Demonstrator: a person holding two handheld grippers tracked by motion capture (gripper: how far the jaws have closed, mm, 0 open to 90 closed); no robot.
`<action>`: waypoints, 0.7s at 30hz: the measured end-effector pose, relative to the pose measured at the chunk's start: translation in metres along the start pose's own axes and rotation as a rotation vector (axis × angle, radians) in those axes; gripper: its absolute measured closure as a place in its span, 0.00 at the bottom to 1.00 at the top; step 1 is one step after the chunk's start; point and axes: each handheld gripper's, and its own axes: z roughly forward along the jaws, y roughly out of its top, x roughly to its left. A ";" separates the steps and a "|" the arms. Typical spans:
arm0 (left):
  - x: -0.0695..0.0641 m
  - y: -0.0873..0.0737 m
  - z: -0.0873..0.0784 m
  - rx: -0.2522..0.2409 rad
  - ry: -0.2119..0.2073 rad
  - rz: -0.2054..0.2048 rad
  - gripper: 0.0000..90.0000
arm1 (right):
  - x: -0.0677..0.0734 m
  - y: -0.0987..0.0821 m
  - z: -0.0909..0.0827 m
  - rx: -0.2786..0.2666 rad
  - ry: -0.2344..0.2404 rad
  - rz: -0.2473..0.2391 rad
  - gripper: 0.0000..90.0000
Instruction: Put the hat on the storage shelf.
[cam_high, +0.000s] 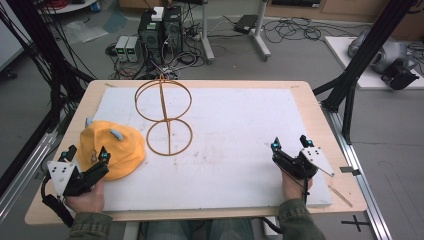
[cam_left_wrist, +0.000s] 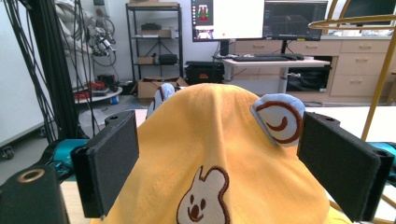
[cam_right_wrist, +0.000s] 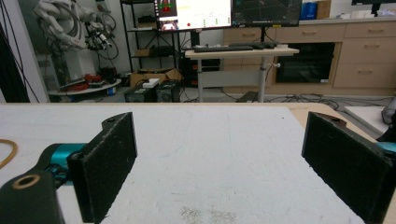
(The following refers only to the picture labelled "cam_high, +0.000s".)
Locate tangle of black floor cables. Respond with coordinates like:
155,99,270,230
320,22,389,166
261,15,358,45

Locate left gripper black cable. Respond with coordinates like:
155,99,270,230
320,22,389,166
40,175,76,229

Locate thin wooden stick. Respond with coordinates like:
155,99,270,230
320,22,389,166
327,184,354,208

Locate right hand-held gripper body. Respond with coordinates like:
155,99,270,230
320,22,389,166
271,146,336,181

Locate grey power supply unit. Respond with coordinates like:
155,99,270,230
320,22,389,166
126,35,143,64
114,35,130,63

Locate round white table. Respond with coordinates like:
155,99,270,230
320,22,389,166
37,0,98,15

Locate white floor platform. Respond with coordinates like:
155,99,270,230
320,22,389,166
324,35,424,91

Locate person's right hand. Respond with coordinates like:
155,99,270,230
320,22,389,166
281,168,314,202

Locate white foam mat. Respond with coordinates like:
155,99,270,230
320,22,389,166
92,86,334,212

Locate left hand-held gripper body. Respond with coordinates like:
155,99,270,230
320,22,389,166
46,160,111,198

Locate person's legs in jeans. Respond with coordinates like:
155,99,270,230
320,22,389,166
139,218,256,240

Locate black computer tower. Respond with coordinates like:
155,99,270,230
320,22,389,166
137,9,165,65
162,5,185,57

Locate small metal bracket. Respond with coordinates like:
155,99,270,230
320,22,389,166
339,165,362,177

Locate aluminium rail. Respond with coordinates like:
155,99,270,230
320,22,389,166
320,101,394,240
0,130,60,224

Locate white metal stand leg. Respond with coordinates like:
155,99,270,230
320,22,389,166
250,0,273,63
199,0,216,65

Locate flat black box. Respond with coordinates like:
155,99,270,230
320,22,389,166
233,13,260,35

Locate black metal frame with cables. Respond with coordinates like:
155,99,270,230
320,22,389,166
0,0,96,198

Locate grey rounded machine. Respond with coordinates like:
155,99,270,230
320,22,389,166
347,29,418,75

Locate black metal frame strut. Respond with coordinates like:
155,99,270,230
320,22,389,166
312,0,418,145

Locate white box on tower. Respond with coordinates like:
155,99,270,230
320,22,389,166
150,6,165,22

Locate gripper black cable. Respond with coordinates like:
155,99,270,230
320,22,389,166
40,175,76,229
279,166,311,205

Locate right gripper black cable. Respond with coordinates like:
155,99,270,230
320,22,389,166
279,166,311,205

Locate cables by computer towers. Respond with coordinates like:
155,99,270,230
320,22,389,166
105,19,209,81

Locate black device on platform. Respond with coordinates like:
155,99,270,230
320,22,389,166
380,57,421,91

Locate wooden hoop hat stand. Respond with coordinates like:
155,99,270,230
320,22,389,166
134,73,195,157

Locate person's left hand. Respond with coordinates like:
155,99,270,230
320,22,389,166
64,179,106,215

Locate clear plastic sheet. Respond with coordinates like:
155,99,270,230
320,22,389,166
62,19,110,45

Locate yellow bucket hat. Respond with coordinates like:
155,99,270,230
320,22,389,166
76,116,148,182

